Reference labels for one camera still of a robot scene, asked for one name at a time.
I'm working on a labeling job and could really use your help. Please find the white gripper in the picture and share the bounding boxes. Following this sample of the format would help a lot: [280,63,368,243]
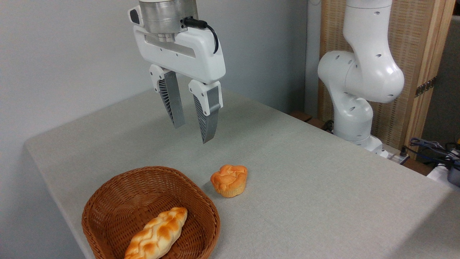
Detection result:
[128,5,226,144]

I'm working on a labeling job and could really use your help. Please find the long braided bread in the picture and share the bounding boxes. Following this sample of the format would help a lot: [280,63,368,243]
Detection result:
[124,206,188,259]

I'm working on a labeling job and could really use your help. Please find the round muffin-shaped bread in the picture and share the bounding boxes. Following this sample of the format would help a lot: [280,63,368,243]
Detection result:
[210,164,249,198]

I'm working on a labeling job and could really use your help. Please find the brown wooden screen foot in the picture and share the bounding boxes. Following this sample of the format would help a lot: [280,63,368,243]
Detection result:
[290,110,313,123]

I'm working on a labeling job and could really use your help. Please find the brown wicker basket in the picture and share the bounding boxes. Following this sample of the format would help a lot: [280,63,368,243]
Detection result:
[81,165,221,259]

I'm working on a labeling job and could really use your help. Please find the white power strip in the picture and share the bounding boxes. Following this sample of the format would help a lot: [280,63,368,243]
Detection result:
[380,147,411,165]

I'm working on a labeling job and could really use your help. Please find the black screen hinge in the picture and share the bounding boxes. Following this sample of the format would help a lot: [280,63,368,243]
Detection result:
[415,76,437,98]

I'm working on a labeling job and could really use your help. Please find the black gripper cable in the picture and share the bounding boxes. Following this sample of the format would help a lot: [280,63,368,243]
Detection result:
[180,17,219,55]

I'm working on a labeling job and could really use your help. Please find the blue-grey cable bundle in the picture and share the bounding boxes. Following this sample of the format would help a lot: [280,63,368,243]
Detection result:
[409,137,460,170]

